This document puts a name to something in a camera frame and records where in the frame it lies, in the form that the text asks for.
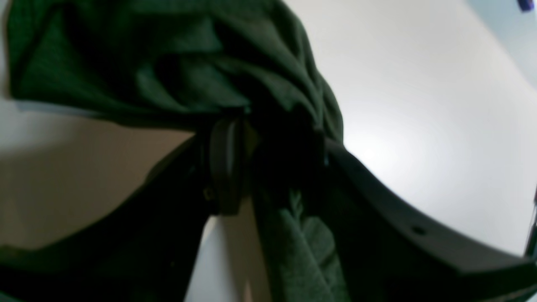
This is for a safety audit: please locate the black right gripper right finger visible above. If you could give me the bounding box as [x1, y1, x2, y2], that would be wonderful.
[315, 134, 536, 302]

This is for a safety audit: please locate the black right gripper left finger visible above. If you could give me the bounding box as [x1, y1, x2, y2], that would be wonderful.
[1, 118, 244, 302]

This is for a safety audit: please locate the purple tape roll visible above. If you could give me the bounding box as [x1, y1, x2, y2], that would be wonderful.
[516, 0, 536, 13]

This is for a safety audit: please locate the dark green t-shirt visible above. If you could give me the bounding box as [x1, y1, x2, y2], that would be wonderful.
[7, 0, 351, 302]

